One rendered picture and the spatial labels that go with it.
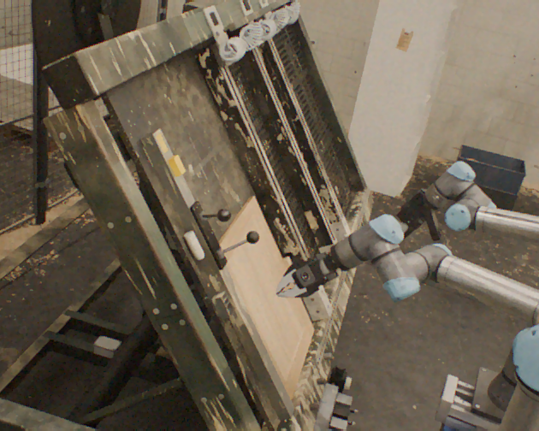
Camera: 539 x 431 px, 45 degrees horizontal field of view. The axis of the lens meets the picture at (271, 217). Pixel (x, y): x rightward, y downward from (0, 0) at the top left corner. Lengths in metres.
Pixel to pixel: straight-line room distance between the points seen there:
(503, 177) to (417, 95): 1.14
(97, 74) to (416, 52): 4.35
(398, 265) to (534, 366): 0.38
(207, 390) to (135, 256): 0.41
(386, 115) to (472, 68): 1.52
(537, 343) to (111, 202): 0.95
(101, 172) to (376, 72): 4.39
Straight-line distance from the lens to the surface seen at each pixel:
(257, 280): 2.07
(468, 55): 6.99
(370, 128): 5.83
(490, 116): 7.08
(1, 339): 3.71
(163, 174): 1.74
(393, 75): 5.69
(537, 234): 1.92
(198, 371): 1.70
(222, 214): 1.68
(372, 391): 3.65
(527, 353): 1.32
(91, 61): 1.49
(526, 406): 1.39
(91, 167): 1.53
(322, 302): 2.43
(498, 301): 1.50
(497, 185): 6.19
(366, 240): 1.51
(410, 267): 1.52
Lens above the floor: 2.31
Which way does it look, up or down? 27 degrees down
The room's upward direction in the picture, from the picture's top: 11 degrees clockwise
